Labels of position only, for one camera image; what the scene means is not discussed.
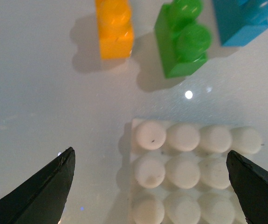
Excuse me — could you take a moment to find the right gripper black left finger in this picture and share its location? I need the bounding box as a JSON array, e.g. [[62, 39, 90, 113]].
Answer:
[[0, 147, 76, 224]]

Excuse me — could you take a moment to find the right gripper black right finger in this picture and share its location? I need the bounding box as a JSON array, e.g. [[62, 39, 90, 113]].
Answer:
[[226, 150, 268, 224]]

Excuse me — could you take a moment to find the blue three-stud block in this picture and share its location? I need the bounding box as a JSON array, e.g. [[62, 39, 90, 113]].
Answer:
[[213, 0, 268, 47]]

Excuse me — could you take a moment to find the white studded base plate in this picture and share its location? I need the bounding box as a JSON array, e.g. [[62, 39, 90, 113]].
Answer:
[[129, 119, 262, 224]]

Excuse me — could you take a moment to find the green two-stud block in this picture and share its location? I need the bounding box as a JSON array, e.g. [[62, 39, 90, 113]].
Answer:
[[154, 0, 212, 78]]

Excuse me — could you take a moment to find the yellow two-stud block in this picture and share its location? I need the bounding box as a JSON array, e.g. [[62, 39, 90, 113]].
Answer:
[[95, 0, 134, 59]]

